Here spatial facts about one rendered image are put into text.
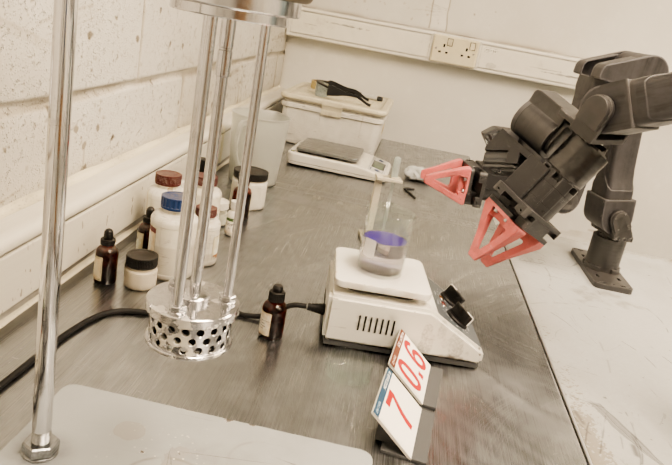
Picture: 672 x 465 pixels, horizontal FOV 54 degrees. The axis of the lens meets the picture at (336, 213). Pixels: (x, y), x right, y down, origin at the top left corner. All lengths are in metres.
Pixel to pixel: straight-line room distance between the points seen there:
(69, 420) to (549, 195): 0.59
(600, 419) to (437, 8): 1.64
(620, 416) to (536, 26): 1.61
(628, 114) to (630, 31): 1.53
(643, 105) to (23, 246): 0.71
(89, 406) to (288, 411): 0.19
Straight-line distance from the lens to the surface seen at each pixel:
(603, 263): 1.36
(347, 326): 0.82
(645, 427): 0.88
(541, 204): 0.87
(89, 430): 0.64
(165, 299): 0.50
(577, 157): 0.87
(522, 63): 2.25
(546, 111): 0.91
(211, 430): 0.65
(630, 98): 0.84
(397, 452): 0.68
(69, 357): 0.76
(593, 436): 0.82
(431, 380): 0.81
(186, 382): 0.73
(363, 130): 1.90
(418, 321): 0.82
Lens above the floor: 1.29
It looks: 17 degrees down
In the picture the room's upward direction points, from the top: 11 degrees clockwise
